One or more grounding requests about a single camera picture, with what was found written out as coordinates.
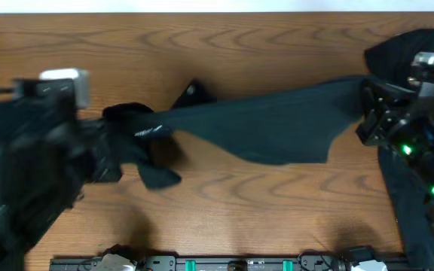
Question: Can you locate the dark teal t-shirt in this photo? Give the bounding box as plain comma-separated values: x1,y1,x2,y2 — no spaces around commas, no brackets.
102,76,364,190

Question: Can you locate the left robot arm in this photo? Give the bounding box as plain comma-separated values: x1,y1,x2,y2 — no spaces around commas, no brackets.
0,101,122,270

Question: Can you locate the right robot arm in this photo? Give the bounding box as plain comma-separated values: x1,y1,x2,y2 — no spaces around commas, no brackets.
356,79,434,237

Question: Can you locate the dark clothes pile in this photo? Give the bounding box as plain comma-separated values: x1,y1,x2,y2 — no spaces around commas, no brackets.
356,29,434,270

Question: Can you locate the black aluminium mounting rail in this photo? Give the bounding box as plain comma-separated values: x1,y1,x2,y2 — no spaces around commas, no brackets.
48,254,410,271

